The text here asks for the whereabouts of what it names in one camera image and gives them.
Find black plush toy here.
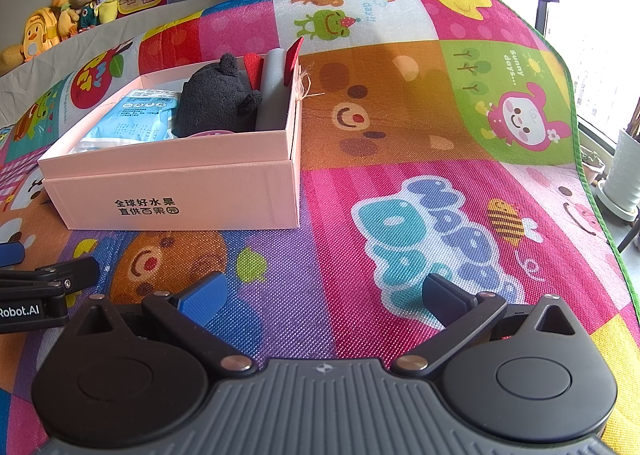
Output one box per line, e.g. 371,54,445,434
178,52,264,138

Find orange plush animal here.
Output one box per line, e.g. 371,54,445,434
51,0,81,38

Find red white foam rocket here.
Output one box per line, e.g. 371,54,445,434
243,38,305,132

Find colourful printed play mat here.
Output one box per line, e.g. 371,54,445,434
0,0,640,455

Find blue white packet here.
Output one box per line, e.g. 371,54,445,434
80,88,181,142

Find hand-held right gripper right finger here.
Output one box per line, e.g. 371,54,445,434
391,272,591,378

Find small potted plant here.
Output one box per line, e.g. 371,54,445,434
580,145,606,186

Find yellow duck backpack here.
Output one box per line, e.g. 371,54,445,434
21,6,62,61

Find baby doll plush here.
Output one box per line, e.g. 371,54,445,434
75,0,101,31

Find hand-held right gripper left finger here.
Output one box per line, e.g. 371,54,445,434
57,271,256,379

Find white plant pot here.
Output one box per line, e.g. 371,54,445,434
597,129,640,222

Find pink cardboard box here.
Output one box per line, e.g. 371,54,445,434
37,55,304,231

